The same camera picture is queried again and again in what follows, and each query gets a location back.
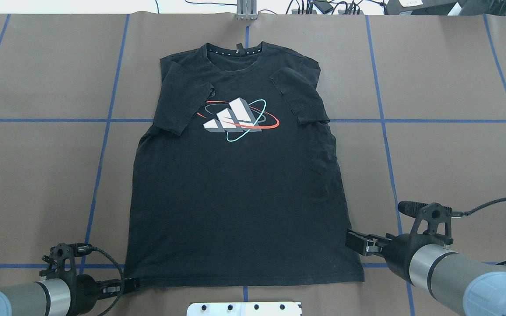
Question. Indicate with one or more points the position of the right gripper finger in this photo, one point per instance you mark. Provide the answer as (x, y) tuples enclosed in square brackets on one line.
[(366, 244)]

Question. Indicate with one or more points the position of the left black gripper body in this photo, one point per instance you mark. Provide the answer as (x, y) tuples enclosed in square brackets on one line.
[(84, 289)]

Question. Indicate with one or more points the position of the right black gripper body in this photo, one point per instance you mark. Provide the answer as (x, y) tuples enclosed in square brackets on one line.
[(397, 253)]

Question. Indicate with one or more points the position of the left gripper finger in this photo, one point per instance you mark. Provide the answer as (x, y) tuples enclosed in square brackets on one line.
[(118, 286)]

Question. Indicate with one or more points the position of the black printed t-shirt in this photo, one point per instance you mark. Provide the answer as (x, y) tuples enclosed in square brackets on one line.
[(237, 180)]

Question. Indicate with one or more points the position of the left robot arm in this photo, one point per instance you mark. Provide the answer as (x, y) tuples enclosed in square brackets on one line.
[(58, 297)]

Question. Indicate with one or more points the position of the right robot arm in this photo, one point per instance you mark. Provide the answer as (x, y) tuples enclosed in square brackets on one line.
[(462, 284)]

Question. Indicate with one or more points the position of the black box with label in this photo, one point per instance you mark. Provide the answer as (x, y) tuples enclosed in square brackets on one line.
[(419, 7)]

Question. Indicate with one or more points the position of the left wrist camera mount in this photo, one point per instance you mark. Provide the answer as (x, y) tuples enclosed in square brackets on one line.
[(61, 260)]

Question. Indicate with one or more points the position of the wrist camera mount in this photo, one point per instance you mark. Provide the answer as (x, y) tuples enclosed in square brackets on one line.
[(432, 222), (61, 260)]

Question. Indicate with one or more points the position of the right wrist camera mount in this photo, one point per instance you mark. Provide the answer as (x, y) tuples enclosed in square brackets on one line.
[(432, 222)]

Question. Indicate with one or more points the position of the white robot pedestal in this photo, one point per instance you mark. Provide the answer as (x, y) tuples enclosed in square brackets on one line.
[(245, 309)]

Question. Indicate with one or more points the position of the aluminium frame post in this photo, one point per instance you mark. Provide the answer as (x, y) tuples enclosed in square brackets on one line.
[(246, 10)]

